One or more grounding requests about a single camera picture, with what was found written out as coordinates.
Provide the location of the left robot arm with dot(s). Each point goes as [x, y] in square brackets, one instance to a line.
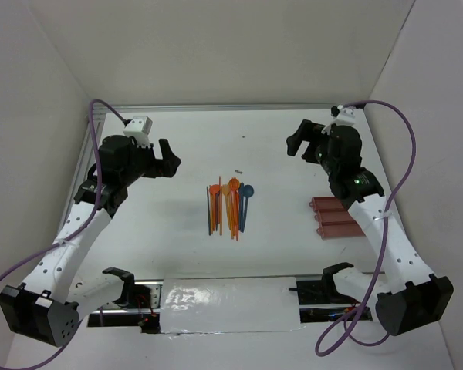
[51, 301]

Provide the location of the pink top container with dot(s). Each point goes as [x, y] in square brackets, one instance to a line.
[326, 204]

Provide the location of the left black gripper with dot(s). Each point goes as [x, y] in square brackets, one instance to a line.
[170, 162]

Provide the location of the blue knife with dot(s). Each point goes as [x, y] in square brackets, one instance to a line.
[240, 207]

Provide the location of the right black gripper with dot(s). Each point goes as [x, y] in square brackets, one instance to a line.
[305, 132]

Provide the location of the aluminium frame rail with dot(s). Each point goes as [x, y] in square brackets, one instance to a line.
[220, 107]

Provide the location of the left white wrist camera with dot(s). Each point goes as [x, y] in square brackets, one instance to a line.
[139, 128]

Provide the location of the blue spoon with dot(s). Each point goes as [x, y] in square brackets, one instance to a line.
[247, 192]

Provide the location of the orange spoon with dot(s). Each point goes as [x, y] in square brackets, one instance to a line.
[214, 193]

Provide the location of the yellow fork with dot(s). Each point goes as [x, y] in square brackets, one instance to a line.
[225, 193]

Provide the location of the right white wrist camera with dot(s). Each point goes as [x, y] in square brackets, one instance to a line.
[341, 116]

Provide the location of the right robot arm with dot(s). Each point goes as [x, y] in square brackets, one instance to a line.
[411, 296]

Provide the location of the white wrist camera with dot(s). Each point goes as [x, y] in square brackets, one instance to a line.
[341, 116]
[139, 128]

